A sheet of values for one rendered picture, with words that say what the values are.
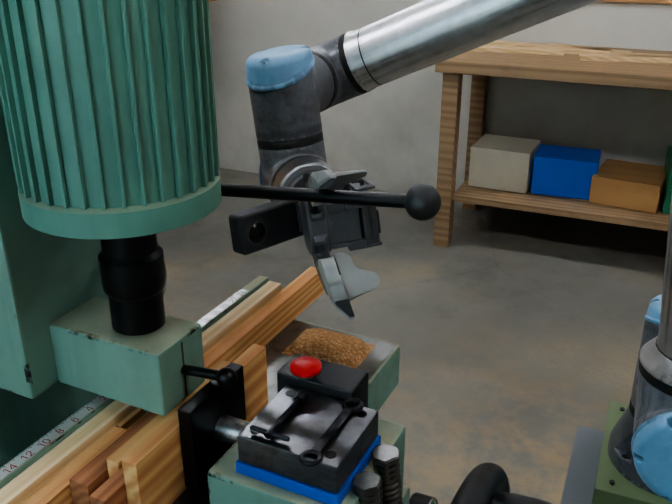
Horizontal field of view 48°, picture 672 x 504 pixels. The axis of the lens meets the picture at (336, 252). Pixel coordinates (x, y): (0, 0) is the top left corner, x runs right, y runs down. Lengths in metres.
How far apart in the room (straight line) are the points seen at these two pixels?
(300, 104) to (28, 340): 0.45
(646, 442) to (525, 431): 1.41
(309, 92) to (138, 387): 0.45
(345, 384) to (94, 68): 0.35
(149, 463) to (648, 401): 0.60
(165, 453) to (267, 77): 0.49
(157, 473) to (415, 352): 2.04
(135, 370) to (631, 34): 3.30
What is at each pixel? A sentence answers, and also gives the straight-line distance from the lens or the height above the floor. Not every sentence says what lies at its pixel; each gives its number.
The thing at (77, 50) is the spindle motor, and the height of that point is 1.31.
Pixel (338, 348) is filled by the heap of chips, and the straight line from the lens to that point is 0.94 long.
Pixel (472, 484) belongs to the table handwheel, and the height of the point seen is 0.95.
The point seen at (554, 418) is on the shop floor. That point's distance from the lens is 2.46.
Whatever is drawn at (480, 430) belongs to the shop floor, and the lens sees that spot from 2.36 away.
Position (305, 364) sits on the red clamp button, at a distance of 0.71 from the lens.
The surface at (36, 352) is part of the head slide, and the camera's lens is 0.81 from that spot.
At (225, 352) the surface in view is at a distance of 0.90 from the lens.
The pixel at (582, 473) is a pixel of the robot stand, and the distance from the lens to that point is 1.39.
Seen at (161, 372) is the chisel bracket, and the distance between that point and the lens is 0.74.
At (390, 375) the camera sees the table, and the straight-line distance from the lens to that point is 0.97.
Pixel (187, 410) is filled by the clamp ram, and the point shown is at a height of 0.99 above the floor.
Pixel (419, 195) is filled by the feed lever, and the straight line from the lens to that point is 0.71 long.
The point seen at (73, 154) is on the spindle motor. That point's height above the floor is 1.24.
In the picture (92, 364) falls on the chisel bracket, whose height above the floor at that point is 1.00.
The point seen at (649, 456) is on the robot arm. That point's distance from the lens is 1.01.
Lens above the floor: 1.41
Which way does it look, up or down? 24 degrees down
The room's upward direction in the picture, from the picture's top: straight up
